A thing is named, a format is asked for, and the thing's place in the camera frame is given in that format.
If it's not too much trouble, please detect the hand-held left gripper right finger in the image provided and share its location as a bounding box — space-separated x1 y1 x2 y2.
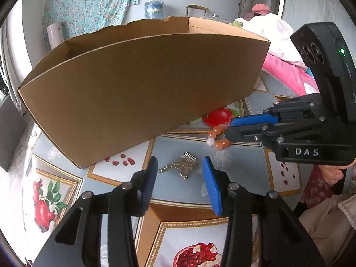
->
202 156 326 267

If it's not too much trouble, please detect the brown cardboard box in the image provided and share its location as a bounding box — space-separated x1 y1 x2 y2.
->
17 16 271 170

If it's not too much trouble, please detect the dark red patterned cloth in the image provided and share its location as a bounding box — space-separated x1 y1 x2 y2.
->
302 167 334 209

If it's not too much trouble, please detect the person's right hand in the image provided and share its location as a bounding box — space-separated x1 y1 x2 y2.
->
318 163 356 185

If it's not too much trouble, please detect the pomegranate printed tablecloth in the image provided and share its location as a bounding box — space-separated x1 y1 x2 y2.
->
21 69 320 267

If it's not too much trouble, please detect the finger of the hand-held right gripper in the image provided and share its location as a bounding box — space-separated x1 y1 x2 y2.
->
230 93 331 128
224 122 295 148

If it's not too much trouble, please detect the teal floral wall cloth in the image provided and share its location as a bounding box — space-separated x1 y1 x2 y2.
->
42 0 139 38

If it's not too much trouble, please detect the metal frame chair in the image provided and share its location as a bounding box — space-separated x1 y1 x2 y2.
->
185 5 210 17

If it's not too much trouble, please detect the silver bar earring with chain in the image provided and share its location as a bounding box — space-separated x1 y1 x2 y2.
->
157 161 196 173

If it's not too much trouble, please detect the multicolour bead bracelet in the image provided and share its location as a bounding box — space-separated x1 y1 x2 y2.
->
207 122 233 151

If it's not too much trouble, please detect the person's beige clothing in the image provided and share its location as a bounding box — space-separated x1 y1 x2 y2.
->
299 192 356 267

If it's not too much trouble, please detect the pale pink rolled mat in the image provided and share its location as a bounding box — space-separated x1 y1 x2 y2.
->
46 21 69 51

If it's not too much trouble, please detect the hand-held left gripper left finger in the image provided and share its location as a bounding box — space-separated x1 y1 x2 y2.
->
32 156 158 267

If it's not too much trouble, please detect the pink floral blanket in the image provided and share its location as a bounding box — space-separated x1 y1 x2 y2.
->
261 53 320 96

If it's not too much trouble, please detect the blue water dispenser bottle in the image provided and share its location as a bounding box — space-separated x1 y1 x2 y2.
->
143 0 165 20

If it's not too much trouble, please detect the white fluffy blanket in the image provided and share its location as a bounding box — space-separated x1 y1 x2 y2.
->
236 14 309 70

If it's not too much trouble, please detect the dark grey cabinet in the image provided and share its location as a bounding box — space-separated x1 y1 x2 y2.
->
0 96 28 172

